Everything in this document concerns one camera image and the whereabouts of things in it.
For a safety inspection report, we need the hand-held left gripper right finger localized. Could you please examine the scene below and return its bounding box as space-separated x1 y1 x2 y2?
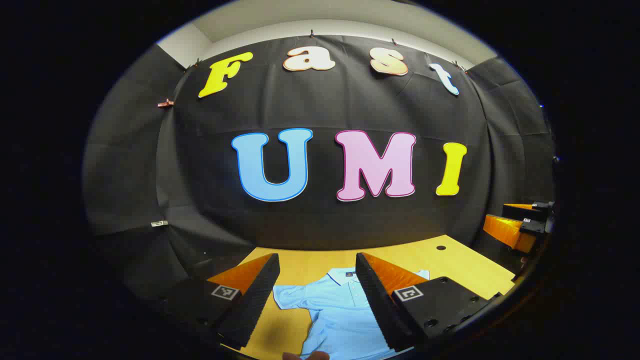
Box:
355 252 503 353

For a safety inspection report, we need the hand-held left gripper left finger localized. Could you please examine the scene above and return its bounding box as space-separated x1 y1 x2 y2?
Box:
162 253 281 351

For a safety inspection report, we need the black backdrop cloth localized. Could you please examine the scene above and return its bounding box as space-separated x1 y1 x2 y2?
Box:
82 35 557 311

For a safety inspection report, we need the light blue T-shirt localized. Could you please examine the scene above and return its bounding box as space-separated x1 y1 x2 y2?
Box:
272 267 431 360

